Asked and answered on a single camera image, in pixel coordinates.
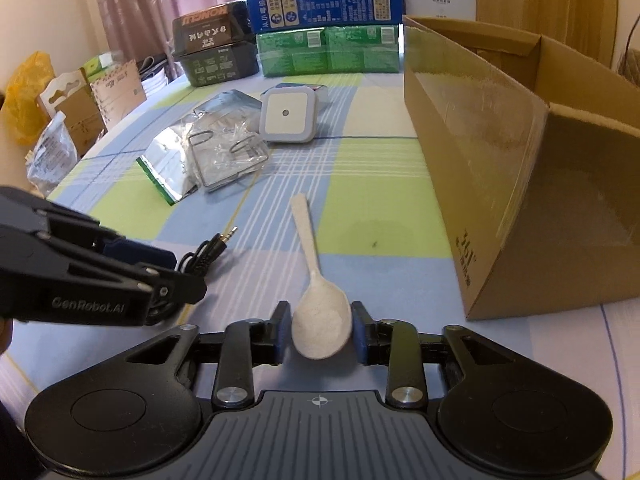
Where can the white square night light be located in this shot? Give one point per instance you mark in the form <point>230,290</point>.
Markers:
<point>287,115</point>

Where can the white spoon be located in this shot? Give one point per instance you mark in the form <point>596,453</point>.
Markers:
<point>320,320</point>

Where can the yellow plastic bag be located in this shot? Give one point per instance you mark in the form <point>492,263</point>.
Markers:
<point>27,95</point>

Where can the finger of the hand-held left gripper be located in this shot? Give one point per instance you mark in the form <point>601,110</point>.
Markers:
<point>180,289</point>
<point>135,255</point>

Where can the silver foil packet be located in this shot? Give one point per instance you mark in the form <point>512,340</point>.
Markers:
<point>227,105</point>

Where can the black food container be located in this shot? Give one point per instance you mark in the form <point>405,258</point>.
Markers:
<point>215,45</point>

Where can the brown cardboard box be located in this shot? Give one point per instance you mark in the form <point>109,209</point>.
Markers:
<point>500,160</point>

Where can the white box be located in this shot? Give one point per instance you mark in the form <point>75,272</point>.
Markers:
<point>440,2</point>

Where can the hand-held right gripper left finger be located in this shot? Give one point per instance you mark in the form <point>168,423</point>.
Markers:
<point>281,332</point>

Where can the clear plastic bag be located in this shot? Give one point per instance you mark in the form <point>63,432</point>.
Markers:
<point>227,155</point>

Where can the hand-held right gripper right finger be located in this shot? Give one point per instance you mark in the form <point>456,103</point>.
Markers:
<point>360,332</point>

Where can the checked tablecloth desktop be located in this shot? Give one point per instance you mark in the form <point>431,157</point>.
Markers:
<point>380,185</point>

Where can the clear plastic bags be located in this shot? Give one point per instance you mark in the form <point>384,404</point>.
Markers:
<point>167,165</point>

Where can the clear bag of goods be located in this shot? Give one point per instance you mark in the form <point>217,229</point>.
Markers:
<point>50,155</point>

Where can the blue carton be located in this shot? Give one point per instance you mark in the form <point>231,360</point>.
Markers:
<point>325,2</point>

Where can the green tissue packs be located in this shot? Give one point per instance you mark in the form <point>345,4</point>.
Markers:
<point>100,65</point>

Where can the brown carton with white top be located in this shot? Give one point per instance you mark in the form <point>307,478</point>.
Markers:
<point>75,115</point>

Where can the printed white paper bag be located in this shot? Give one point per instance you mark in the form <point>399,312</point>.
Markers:
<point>117,92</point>

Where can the green wrapped pack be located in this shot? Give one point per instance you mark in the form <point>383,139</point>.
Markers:
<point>330,50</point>

